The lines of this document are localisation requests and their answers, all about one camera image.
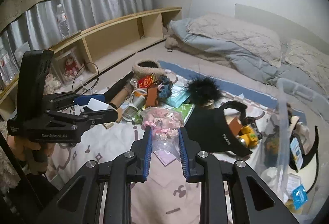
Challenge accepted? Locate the clear bag of pink items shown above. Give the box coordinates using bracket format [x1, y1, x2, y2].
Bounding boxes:
[140, 107, 184, 161]

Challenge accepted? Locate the blue foil sachet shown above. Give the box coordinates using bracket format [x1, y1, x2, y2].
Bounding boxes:
[292, 185, 308, 210]

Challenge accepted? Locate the clear square plastic case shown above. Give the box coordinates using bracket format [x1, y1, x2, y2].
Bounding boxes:
[286, 173, 302, 196]

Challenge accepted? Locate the beige fleece sleeve forearm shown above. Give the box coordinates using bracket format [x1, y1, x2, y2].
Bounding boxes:
[1, 121, 26, 194]

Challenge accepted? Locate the person's left hand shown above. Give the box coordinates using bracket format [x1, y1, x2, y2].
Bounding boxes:
[7, 135, 55, 163]

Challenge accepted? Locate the black sun visor cap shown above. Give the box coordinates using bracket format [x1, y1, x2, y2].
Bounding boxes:
[185, 101, 252, 157]

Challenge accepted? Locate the pink notebook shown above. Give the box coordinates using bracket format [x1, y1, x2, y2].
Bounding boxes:
[153, 150, 177, 167]

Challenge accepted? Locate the cardboard tube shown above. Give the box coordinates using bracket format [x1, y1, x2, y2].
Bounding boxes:
[109, 84, 134, 109]

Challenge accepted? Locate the green white dotted pack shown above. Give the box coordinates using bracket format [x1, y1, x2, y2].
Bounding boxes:
[133, 103, 195, 124]

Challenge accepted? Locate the wooden bedside shelf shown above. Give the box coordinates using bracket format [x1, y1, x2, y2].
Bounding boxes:
[0, 7, 183, 122]

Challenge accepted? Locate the teal tissue pack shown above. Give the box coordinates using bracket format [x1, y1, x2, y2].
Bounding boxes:
[164, 85, 190, 108]

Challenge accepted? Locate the brown leather pouch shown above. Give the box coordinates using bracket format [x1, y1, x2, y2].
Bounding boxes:
[145, 87, 158, 108]

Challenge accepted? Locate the black feather pom pom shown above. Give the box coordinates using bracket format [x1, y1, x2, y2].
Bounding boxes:
[183, 76, 223, 107]

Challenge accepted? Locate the blue scrunchie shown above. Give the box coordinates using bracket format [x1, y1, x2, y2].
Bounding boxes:
[157, 75, 173, 100]

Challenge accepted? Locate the red snack box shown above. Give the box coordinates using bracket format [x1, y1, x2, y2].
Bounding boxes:
[137, 74, 157, 89]

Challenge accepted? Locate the beige fuzzy slipper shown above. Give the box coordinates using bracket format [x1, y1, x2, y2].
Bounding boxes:
[132, 59, 166, 78]

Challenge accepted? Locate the plastic water bottle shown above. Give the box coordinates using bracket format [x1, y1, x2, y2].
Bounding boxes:
[56, 3, 70, 38]

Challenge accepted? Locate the grey curtain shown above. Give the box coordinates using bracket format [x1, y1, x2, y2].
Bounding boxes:
[1, 0, 154, 57]

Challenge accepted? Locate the clear plastic storage bin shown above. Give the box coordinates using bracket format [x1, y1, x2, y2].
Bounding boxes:
[254, 79, 328, 222]

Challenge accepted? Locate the blue white sachet pack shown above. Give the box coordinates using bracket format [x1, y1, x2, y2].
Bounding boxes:
[290, 137, 303, 171]

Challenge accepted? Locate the leopard fur headband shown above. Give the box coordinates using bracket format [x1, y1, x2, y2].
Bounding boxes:
[287, 103, 293, 125]

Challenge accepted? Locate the grey blue duvet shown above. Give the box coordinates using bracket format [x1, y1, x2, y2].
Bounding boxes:
[169, 18, 328, 97]

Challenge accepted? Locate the white black sun visor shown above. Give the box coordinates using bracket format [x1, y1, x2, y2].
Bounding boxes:
[288, 125, 319, 193]

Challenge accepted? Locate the left beige quilted pillow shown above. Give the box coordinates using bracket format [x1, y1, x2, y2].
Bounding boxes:
[187, 13, 282, 68]

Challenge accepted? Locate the beige quilted pillow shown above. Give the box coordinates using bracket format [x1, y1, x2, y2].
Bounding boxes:
[285, 39, 328, 94]
[187, 13, 282, 68]

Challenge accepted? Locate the right beige quilted pillow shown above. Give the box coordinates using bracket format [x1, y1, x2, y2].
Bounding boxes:
[285, 39, 328, 94]

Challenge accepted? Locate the white bed headboard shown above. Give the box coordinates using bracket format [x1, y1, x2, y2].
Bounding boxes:
[235, 3, 328, 54]

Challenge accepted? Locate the yellow toy camera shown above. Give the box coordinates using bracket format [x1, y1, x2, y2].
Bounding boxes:
[237, 124, 259, 149]

